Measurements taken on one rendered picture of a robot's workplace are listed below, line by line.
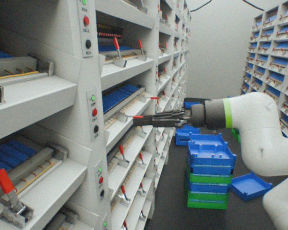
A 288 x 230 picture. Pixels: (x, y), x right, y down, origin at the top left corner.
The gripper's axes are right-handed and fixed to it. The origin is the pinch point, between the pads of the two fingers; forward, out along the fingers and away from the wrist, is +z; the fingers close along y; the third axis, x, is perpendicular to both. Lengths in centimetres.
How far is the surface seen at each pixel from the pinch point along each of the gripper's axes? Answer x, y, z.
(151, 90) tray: 2.3, 42.3, 6.6
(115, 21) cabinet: 40, 39, 18
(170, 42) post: 28, 113, 2
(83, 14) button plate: 31.0, -23.3, -0.4
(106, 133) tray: 3.5, -18.0, 4.6
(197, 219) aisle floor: -98, 51, -8
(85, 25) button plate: 29.1, -23.1, -0.1
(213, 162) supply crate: -58, 64, -22
